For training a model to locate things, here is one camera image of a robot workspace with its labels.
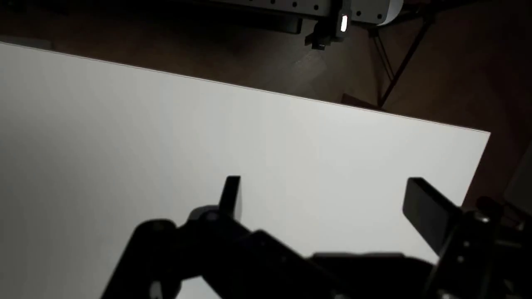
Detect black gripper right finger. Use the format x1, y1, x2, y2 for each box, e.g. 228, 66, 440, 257
402, 176, 532, 299

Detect black clamp with white light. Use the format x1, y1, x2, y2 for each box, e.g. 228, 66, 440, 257
302, 8, 352, 51

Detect thin black tripod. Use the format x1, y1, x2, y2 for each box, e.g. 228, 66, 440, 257
367, 15, 440, 110

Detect white rounded device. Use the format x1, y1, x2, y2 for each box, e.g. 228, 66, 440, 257
347, 0, 405, 27

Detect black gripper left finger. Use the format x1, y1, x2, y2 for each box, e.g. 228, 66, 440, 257
101, 174, 334, 299

